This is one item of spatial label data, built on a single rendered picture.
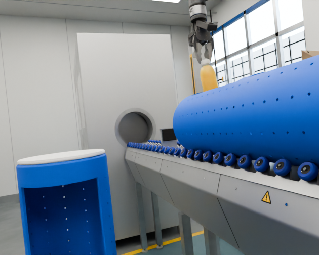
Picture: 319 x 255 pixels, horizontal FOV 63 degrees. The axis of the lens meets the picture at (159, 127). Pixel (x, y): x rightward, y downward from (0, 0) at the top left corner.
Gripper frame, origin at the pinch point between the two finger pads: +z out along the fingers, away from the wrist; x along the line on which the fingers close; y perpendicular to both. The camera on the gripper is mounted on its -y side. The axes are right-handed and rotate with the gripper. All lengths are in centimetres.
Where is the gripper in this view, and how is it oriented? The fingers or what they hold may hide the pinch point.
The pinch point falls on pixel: (204, 60)
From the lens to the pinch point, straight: 121.7
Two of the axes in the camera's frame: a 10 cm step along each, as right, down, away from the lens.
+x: -9.4, 0.9, -3.3
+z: 1.0, 10.0, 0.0
